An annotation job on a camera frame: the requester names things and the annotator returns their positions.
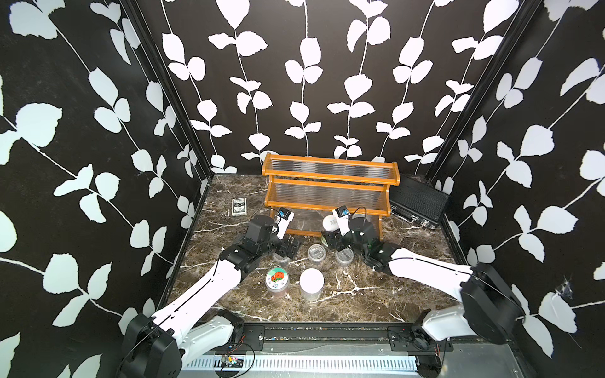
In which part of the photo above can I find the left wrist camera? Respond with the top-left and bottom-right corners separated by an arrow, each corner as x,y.
277,207 -> 294,239

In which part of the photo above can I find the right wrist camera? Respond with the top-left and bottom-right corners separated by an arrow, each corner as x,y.
332,206 -> 350,236

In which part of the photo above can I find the white label seed jar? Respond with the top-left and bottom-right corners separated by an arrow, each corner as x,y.
299,268 -> 325,302

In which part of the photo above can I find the green label seed jar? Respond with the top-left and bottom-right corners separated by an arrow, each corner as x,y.
322,215 -> 340,232

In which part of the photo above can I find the black hard case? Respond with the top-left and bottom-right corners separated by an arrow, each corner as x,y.
389,176 -> 450,229

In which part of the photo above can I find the clear seed jar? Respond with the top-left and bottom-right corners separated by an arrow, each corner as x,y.
307,244 -> 327,264
273,253 -> 291,268
336,248 -> 354,267

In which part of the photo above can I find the red tomato seed jar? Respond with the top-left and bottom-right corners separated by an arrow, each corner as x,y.
265,267 -> 290,298

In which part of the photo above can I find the multicolour label seed jar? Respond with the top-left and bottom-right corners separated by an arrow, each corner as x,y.
352,214 -> 372,222

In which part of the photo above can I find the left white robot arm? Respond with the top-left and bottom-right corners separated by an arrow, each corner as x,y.
116,208 -> 300,377

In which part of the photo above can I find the orange wooden glass shelf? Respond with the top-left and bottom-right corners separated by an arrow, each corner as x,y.
262,154 -> 401,236

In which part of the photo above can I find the white slotted cable duct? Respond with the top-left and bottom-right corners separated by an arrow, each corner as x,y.
181,354 -> 418,374

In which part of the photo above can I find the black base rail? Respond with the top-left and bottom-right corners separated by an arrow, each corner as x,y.
214,322 -> 454,354

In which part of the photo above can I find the small green circuit board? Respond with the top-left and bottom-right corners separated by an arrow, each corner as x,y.
221,356 -> 244,369

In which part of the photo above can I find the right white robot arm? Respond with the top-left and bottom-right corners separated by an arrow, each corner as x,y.
322,206 -> 525,344

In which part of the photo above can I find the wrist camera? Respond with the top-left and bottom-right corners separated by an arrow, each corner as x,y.
332,206 -> 350,236
277,207 -> 294,239

